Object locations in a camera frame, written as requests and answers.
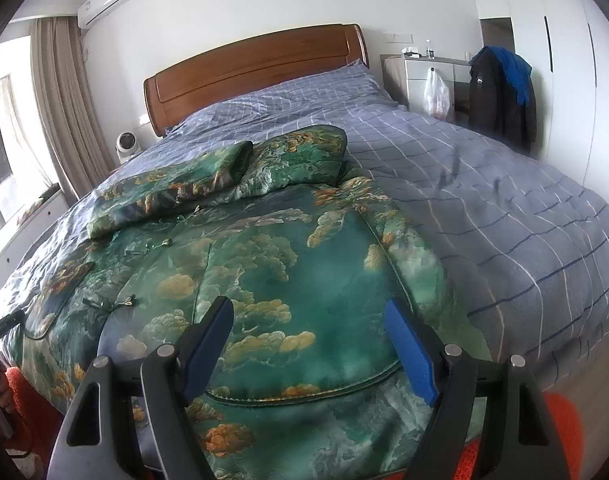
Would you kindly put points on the white bedside cabinet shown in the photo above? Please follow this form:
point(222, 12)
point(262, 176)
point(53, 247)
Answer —
point(405, 80)

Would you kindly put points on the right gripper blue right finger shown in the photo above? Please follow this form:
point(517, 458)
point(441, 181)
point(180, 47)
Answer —
point(419, 350)

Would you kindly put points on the white plastic bag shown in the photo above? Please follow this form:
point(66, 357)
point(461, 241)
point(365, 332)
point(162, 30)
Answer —
point(436, 96)

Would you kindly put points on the beige window curtain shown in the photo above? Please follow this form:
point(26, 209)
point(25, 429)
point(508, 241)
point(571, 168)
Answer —
point(76, 144)

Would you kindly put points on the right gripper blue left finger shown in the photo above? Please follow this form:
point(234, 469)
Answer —
point(199, 350)

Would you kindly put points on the brown wooden headboard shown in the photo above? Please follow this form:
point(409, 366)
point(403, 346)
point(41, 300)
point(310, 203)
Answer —
point(246, 66)

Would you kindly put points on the small white desk fan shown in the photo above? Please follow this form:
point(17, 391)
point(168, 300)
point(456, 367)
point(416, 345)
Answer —
point(127, 146)

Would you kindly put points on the white wardrobe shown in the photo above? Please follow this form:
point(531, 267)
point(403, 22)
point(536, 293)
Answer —
point(567, 44)

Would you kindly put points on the blue checked bed duvet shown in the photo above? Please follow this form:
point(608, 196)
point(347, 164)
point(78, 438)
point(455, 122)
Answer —
point(525, 246)

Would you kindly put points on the green floral padded jacket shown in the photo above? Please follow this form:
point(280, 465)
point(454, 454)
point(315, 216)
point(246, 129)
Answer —
point(308, 250)

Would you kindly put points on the black and blue hanging clothes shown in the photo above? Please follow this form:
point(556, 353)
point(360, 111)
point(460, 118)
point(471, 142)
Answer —
point(502, 102)

